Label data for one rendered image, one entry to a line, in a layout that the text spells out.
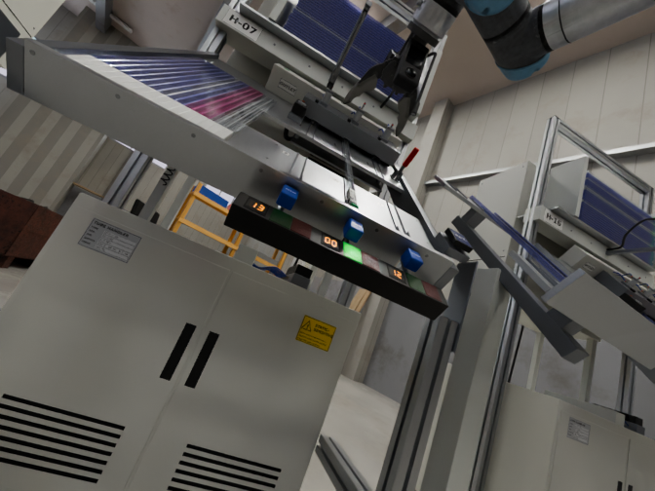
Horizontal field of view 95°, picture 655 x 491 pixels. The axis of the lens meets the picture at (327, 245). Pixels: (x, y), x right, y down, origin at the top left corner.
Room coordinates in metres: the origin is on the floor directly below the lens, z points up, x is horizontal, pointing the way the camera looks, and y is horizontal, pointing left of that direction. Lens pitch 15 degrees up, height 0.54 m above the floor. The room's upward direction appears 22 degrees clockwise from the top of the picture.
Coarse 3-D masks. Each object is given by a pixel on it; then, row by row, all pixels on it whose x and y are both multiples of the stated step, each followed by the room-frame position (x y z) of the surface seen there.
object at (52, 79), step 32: (32, 64) 0.34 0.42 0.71; (64, 64) 0.34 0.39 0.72; (32, 96) 0.37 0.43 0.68; (64, 96) 0.36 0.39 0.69; (96, 96) 0.36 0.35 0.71; (128, 96) 0.36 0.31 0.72; (96, 128) 0.39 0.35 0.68; (128, 128) 0.38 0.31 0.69; (160, 128) 0.38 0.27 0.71; (192, 128) 0.37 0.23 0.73; (160, 160) 0.41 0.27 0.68; (192, 160) 0.41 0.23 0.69; (224, 160) 0.40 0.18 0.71; (256, 160) 0.39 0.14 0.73; (224, 192) 0.44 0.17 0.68; (256, 192) 0.43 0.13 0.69; (320, 192) 0.42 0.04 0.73; (320, 224) 0.46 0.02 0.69; (384, 224) 0.45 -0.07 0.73; (384, 256) 0.49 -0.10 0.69
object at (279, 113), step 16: (224, 64) 0.81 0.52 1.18; (240, 80) 0.77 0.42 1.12; (272, 96) 0.81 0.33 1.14; (272, 112) 0.69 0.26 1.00; (288, 112) 0.77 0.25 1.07; (288, 128) 0.68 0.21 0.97; (304, 128) 0.73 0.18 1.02; (320, 128) 0.82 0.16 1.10; (304, 144) 0.77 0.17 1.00; (320, 144) 0.70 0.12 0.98; (336, 144) 0.77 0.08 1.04; (336, 160) 0.81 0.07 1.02; (352, 160) 0.73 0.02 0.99; (368, 160) 0.82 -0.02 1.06; (368, 176) 0.85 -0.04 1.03; (384, 176) 0.77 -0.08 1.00; (400, 192) 0.77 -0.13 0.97
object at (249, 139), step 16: (240, 144) 0.46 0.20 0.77; (256, 144) 0.49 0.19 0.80; (272, 144) 0.53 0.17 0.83; (272, 160) 0.47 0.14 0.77; (288, 160) 0.51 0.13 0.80; (304, 160) 0.55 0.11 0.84; (304, 176) 0.49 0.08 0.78; (320, 176) 0.53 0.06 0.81; (336, 176) 0.57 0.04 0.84; (336, 192) 0.51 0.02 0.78; (368, 192) 0.60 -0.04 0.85; (368, 208) 0.53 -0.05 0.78; (384, 208) 0.57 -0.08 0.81; (400, 224) 0.55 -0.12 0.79; (416, 224) 0.60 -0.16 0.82; (416, 240) 0.53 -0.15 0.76
